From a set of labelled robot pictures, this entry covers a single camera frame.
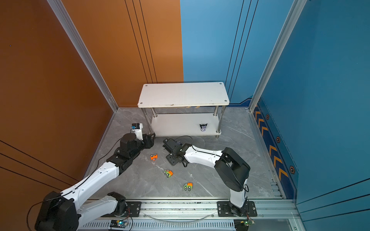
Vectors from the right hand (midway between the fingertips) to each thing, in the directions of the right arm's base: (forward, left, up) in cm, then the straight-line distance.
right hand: (173, 156), depth 88 cm
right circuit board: (-34, -37, -6) cm, 50 cm away
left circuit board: (-33, +25, -5) cm, 42 cm away
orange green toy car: (-10, +2, -2) cm, 10 cm away
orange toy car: (0, +12, -1) cm, 12 cm away
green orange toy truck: (-17, -9, -2) cm, 19 cm away
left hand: (+7, +11, +14) cm, 20 cm away
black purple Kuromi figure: (+17, -20, +7) cm, 27 cm away
